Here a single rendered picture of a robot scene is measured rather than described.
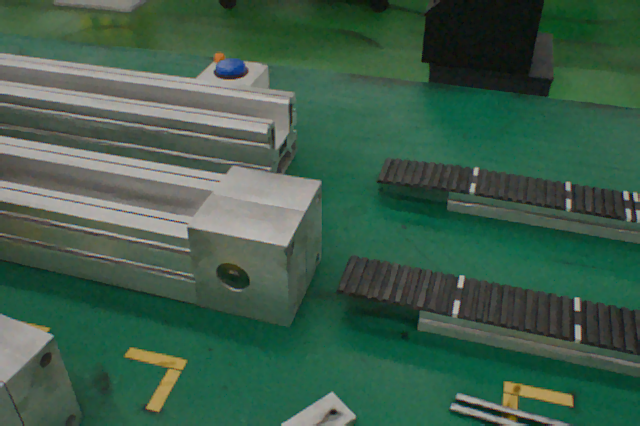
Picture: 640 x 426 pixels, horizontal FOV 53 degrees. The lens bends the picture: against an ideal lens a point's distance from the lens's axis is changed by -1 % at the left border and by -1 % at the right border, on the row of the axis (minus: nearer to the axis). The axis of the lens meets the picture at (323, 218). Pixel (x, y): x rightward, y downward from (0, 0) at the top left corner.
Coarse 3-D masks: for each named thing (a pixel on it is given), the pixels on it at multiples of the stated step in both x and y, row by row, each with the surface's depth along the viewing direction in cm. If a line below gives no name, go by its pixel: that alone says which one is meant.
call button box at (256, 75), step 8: (248, 64) 89; (256, 64) 89; (208, 72) 87; (216, 72) 86; (248, 72) 87; (256, 72) 87; (264, 72) 88; (208, 80) 85; (216, 80) 85; (224, 80) 85; (232, 80) 85; (240, 80) 85; (248, 80) 85; (256, 80) 86; (264, 80) 88; (264, 88) 89
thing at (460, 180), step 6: (456, 168) 72; (462, 168) 73; (468, 168) 72; (456, 174) 71; (462, 174) 72; (468, 174) 72; (456, 180) 70; (462, 180) 71; (468, 180) 71; (450, 186) 70; (456, 186) 70; (462, 186) 69; (468, 186) 70; (456, 192) 69; (462, 192) 69
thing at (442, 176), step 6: (438, 168) 73; (444, 168) 73; (450, 168) 72; (438, 174) 72; (444, 174) 72; (450, 174) 72; (432, 180) 71; (438, 180) 71; (444, 180) 71; (450, 180) 71; (432, 186) 70; (438, 186) 70; (444, 186) 70
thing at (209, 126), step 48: (0, 96) 77; (48, 96) 75; (96, 96) 75; (144, 96) 80; (192, 96) 78; (240, 96) 76; (288, 96) 76; (96, 144) 77; (144, 144) 75; (192, 144) 73; (240, 144) 71; (288, 144) 78
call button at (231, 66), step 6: (222, 60) 87; (228, 60) 87; (234, 60) 87; (240, 60) 87; (216, 66) 86; (222, 66) 85; (228, 66) 85; (234, 66) 85; (240, 66) 85; (222, 72) 85; (228, 72) 85; (234, 72) 85; (240, 72) 85
